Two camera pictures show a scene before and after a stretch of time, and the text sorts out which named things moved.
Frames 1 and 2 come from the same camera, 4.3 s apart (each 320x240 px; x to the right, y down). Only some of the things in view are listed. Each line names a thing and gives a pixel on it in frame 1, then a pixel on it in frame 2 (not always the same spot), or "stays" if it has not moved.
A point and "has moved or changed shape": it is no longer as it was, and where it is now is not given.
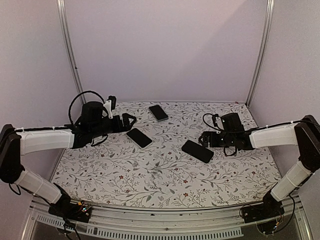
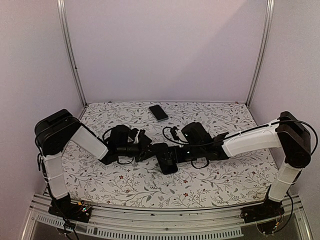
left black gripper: [127, 127] → [144, 153]
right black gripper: [206, 134] → [168, 150]
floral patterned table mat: [157, 165] stays
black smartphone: [198, 151] has moved or changed shape
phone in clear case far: [158, 113] stays
